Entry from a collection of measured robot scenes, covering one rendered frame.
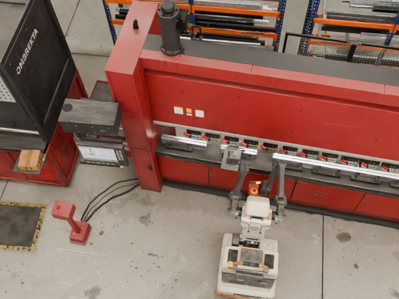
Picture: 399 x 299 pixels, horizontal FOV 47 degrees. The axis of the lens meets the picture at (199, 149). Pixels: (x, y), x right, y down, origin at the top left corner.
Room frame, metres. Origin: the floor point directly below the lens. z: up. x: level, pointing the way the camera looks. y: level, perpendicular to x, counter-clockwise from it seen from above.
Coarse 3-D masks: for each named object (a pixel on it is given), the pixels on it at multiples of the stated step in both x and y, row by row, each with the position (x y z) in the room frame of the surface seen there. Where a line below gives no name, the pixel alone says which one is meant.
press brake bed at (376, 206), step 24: (168, 168) 2.55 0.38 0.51; (192, 168) 2.47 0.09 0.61; (216, 168) 2.40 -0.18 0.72; (216, 192) 2.43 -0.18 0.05; (288, 192) 2.19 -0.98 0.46; (312, 192) 2.12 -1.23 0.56; (336, 192) 2.06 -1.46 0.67; (360, 192) 2.00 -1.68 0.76; (336, 216) 2.03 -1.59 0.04; (360, 216) 2.01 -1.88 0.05; (384, 216) 1.91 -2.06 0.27
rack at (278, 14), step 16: (112, 0) 4.43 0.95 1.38; (128, 0) 4.40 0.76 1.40; (192, 0) 4.24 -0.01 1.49; (192, 16) 4.24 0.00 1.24; (272, 16) 4.06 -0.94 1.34; (112, 32) 4.45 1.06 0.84; (192, 32) 4.25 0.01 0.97; (208, 32) 4.21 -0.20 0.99; (224, 32) 4.17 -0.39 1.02; (240, 32) 4.13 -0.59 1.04; (256, 32) 4.10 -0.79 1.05
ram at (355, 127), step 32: (160, 96) 2.65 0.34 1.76; (192, 96) 2.57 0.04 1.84; (224, 96) 2.49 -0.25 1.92; (256, 96) 2.42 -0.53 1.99; (288, 96) 2.35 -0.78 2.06; (320, 96) 2.33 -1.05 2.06; (224, 128) 2.49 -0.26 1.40; (256, 128) 2.41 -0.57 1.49; (288, 128) 2.34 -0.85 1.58; (320, 128) 2.26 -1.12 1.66; (352, 128) 2.19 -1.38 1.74; (384, 128) 2.13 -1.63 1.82
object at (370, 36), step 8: (328, 24) 4.11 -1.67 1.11; (344, 32) 4.02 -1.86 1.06; (352, 32) 4.00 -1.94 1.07; (360, 32) 3.99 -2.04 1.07; (368, 32) 3.97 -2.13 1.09; (376, 32) 3.95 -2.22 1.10; (384, 32) 3.93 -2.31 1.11; (352, 40) 3.86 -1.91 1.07; (360, 40) 3.85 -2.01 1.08; (368, 40) 3.87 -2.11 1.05; (376, 40) 3.85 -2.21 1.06; (384, 40) 3.83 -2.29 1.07; (392, 40) 3.82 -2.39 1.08
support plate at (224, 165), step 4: (228, 148) 2.49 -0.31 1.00; (224, 152) 2.44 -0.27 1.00; (240, 152) 2.43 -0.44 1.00; (224, 156) 2.40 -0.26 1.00; (224, 160) 2.35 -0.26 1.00; (224, 164) 2.30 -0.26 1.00; (228, 164) 2.29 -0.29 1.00; (224, 168) 2.25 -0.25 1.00; (228, 168) 2.25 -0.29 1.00; (232, 168) 2.24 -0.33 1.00; (236, 168) 2.24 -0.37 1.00
